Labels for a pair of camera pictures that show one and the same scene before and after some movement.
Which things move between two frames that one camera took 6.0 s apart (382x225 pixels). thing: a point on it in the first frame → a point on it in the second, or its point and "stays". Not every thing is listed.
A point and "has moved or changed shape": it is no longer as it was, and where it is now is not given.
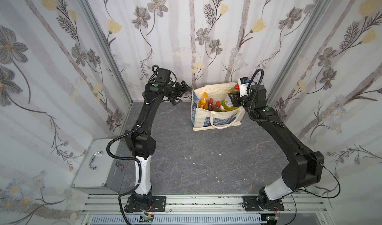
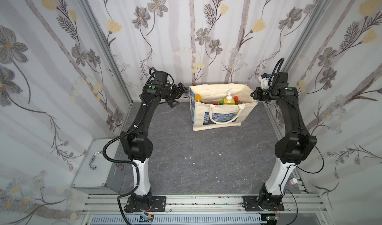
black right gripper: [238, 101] → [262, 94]
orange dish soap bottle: [204, 103] → [198, 97]
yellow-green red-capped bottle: [228, 105] has moved or changed shape
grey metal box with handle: [101, 173] stays
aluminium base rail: [111, 209] stays
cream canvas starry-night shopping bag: [204, 119] stays
